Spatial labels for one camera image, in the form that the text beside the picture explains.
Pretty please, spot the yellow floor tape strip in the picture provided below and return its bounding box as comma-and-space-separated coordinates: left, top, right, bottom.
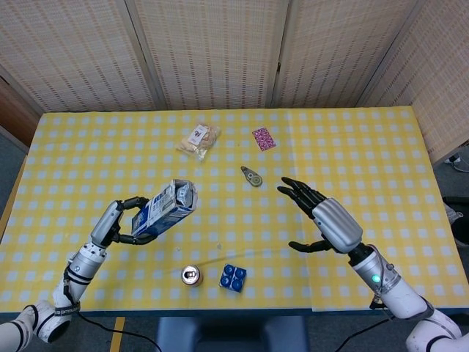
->
109, 317, 126, 352

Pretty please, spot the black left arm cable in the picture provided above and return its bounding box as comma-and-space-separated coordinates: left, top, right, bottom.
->
62, 258, 157, 342

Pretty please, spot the red drink can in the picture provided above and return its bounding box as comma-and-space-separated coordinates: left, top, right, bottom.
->
180, 264, 204, 287

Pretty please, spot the black trouser leg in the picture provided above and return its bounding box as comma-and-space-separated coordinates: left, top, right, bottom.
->
443, 197, 469, 247

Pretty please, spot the blue four-cup pack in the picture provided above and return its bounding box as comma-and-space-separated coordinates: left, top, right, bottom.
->
218, 263, 248, 293

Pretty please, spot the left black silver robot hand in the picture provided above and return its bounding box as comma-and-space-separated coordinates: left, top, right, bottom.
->
89, 197, 159, 247

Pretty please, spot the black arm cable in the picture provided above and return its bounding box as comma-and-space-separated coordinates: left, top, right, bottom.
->
62, 258, 157, 342
339, 254, 396, 352

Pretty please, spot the woven folding screen panel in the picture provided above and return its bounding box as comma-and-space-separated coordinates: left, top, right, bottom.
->
0, 0, 164, 113
124, 0, 294, 111
270, 0, 418, 109
357, 0, 469, 164

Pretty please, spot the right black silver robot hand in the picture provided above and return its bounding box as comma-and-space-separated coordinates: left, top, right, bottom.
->
276, 177, 363, 254

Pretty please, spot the pink patterned card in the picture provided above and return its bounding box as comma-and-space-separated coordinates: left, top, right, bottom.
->
251, 127, 277, 152

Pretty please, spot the brown wooden board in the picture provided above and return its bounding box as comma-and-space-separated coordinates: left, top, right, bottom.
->
0, 78, 41, 147

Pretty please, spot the clear snack bag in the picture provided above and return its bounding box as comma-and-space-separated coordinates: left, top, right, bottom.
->
175, 123, 223, 163

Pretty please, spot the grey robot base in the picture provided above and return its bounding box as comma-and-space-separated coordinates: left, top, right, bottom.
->
155, 315, 309, 352

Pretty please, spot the grey correction tape dispenser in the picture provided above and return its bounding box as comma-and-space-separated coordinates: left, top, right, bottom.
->
240, 165, 263, 188

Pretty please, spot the blue white toothpaste box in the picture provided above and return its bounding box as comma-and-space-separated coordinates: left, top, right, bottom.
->
130, 178, 199, 238

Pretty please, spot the white sneaker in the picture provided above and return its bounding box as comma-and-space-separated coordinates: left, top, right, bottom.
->
444, 203, 463, 225

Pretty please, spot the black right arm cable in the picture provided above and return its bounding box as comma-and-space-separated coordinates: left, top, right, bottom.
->
339, 254, 396, 352

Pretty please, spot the white black shoe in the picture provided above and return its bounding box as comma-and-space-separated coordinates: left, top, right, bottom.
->
444, 153, 469, 173

